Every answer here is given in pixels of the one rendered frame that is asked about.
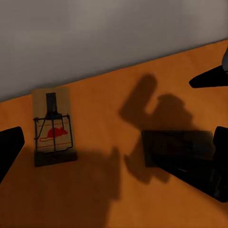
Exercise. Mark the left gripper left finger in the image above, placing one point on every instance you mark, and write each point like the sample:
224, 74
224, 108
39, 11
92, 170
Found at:
11, 142

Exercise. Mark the mousetrap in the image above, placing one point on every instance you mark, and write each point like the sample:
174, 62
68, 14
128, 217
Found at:
54, 138
190, 144

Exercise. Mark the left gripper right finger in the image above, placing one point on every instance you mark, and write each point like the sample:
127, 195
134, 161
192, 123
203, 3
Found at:
220, 141

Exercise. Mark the cabinet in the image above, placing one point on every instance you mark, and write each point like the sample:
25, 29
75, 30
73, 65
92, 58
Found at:
109, 186

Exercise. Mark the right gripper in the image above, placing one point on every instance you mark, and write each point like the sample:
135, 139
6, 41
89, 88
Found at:
210, 177

